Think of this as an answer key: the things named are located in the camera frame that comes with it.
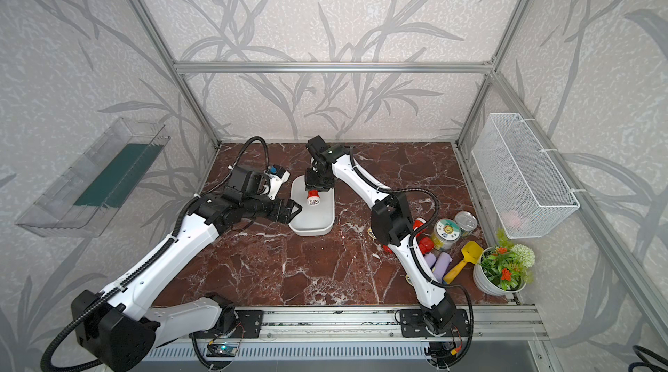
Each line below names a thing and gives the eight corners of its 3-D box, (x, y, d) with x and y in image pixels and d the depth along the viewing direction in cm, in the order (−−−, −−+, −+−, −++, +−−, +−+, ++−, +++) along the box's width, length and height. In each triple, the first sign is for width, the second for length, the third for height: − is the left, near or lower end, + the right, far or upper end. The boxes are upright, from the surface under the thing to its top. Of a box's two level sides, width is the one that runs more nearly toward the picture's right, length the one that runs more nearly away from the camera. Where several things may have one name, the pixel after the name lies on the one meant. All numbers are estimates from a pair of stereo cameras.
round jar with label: (431, 250, 89) (437, 240, 83) (427, 229, 95) (432, 218, 88) (457, 250, 89) (465, 240, 83) (451, 229, 95) (458, 218, 88)
